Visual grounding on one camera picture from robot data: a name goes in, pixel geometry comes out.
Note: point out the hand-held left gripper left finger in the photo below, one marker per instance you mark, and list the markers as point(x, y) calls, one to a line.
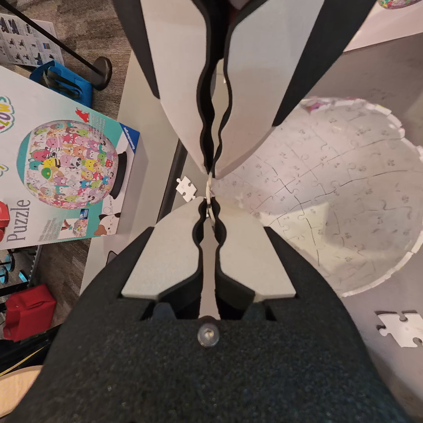
point(165, 264)

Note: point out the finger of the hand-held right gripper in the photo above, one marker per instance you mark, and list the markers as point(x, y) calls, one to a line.
point(175, 66)
point(264, 66)

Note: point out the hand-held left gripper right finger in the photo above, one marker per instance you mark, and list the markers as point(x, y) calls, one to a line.
point(254, 264)

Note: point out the colourful puzzle ball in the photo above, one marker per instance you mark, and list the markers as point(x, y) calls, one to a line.
point(347, 214)

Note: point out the white puzzle piece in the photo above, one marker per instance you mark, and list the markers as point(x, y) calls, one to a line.
point(185, 188)
point(400, 328)

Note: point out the folded puzzle instruction leaflet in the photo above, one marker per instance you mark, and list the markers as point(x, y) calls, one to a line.
point(390, 23)

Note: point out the teal puzzle box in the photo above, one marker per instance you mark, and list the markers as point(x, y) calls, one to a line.
point(66, 165)

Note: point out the black desk pad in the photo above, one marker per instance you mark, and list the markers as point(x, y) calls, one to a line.
point(112, 257)

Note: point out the black floor stand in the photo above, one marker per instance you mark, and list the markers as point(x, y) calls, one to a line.
point(103, 74)

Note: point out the blue fabric bag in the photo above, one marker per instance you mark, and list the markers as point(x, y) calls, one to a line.
point(84, 91)

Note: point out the red bag on floor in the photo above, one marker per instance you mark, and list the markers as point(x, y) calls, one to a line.
point(29, 310)

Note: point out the printed paper sheet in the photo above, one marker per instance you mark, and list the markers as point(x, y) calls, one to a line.
point(33, 36)

